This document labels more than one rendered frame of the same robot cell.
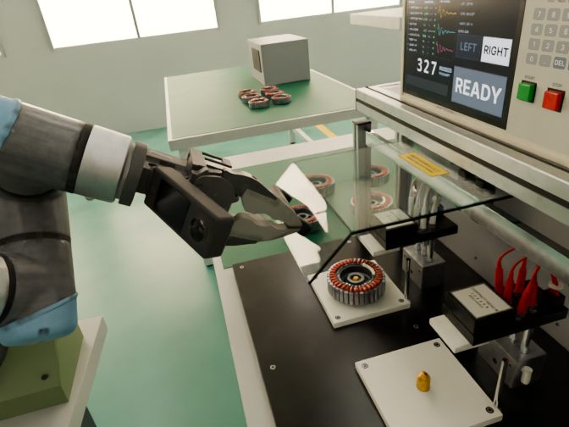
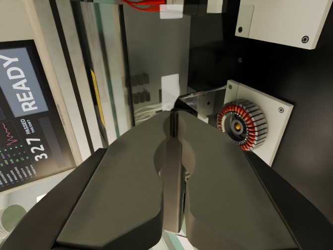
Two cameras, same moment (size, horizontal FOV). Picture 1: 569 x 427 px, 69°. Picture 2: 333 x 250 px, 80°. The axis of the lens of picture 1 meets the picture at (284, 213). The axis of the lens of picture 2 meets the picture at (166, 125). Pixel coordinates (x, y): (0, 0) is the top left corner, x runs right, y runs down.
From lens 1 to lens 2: 0.43 m
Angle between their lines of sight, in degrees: 38
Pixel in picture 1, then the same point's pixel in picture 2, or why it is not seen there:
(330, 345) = (313, 90)
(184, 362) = not seen: outside the picture
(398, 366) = (279, 22)
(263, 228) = (198, 148)
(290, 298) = (301, 170)
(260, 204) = (125, 176)
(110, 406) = not seen: outside the picture
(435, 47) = (13, 144)
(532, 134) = (17, 6)
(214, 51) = not seen: outside the picture
